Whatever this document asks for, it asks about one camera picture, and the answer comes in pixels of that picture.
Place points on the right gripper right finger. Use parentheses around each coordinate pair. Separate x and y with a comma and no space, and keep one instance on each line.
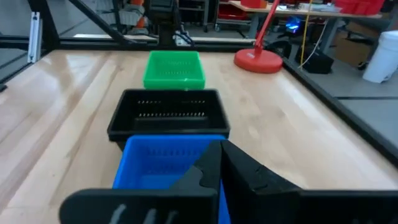
(311,208)

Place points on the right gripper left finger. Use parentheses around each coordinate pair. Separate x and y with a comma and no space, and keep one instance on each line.
(140,207)

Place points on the blue plastic basket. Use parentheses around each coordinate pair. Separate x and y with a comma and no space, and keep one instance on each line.
(161,161)

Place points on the black plastic basket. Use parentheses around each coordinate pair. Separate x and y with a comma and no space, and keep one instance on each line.
(120,145)
(174,124)

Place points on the green plastic basket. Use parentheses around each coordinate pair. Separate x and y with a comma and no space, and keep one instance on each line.
(174,67)

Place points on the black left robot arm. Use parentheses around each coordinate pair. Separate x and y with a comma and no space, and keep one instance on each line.
(166,31)

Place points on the black floor box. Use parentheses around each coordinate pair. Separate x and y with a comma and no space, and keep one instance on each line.
(317,63)

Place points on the red desk lamp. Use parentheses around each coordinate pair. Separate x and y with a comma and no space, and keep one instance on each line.
(258,62)

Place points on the white plastic bucket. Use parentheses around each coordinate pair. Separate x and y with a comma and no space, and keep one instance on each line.
(382,59)

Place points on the brown cardboard box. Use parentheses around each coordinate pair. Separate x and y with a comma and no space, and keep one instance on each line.
(351,46)

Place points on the blue glowing device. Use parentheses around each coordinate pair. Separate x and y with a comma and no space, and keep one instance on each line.
(293,25)

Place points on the orange traffic cone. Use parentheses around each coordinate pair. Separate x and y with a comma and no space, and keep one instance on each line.
(141,21)

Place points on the wooden workbench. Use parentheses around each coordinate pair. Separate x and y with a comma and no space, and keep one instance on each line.
(286,12)

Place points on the silver aluminium bar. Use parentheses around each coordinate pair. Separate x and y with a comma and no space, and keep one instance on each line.
(34,37)

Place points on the black utility cart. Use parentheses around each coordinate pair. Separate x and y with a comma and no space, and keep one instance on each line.
(205,15)

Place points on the red storage bin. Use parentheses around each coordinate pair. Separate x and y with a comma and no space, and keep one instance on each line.
(253,3)
(357,6)

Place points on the black metal table frame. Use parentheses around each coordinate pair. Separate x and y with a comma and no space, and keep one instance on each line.
(77,43)

